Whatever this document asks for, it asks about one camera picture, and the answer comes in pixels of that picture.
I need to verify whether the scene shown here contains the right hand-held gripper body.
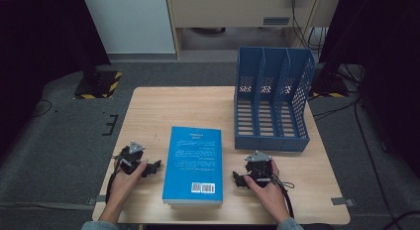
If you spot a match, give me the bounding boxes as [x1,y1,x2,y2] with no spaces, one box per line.
[244,150,274,188]

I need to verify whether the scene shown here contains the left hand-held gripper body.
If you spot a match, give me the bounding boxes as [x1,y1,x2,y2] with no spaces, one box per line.
[114,140,147,176]

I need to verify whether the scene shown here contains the blue plastic file rack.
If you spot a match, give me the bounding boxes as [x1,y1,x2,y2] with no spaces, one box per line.
[233,46,316,153]

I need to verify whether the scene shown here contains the bright blue book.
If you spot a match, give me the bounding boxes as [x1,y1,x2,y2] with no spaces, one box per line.
[161,125,224,205]

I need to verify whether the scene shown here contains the person's left hand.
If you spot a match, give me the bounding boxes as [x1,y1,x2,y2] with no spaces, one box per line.
[107,160,150,204]

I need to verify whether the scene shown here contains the person's right hand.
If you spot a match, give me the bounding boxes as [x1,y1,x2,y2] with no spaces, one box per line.
[243,160,292,223]

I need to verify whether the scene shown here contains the black floor tape marks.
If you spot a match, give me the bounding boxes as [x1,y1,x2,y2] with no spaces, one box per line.
[101,114,119,137]

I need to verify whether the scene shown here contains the grey tape strip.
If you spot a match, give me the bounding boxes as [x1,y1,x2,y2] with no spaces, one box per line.
[86,194,107,206]
[330,196,356,207]

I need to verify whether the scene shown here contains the white panel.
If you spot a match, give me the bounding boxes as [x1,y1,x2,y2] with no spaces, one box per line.
[81,0,176,55]

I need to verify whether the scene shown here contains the black curtain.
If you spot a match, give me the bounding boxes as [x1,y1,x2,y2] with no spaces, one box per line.
[318,0,420,178]
[0,0,112,159]

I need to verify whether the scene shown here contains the beige wooden cabinet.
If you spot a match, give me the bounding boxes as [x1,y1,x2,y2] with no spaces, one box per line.
[164,0,343,60]

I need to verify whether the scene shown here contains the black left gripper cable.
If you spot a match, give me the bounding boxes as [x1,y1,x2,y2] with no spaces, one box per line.
[104,157,122,204]

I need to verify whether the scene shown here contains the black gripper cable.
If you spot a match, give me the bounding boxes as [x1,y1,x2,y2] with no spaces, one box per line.
[104,157,122,204]
[254,169,295,219]

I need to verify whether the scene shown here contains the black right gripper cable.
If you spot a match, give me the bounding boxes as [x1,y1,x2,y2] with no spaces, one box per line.
[254,169,295,219]

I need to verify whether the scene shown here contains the black hanging cables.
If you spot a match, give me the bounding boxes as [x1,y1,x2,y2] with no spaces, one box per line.
[289,0,328,53]

